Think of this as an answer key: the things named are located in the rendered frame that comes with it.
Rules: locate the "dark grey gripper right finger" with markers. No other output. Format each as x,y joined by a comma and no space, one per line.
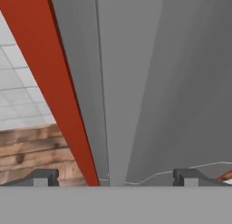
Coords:
185,173

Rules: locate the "red and white cupboard corner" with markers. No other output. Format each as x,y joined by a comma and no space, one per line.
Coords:
227,177

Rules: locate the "grey fridge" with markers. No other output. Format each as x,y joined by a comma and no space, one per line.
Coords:
145,82

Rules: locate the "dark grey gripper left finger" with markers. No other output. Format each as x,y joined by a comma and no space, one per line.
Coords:
45,174

